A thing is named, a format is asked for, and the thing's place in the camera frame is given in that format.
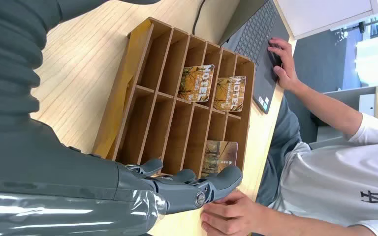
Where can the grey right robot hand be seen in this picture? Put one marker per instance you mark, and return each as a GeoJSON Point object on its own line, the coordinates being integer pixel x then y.
{"type": "Point", "coordinates": [52, 182]}

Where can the person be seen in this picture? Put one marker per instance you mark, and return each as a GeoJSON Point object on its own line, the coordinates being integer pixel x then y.
{"type": "Point", "coordinates": [339, 182]}

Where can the wooden slotted card holder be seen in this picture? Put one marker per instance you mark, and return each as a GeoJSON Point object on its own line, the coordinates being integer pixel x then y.
{"type": "Point", "coordinates": [150, 130]}

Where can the grey laptop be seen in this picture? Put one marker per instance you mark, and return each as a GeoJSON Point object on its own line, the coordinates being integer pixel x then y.
{"type": "Point", "coordinates": [257, 32]}

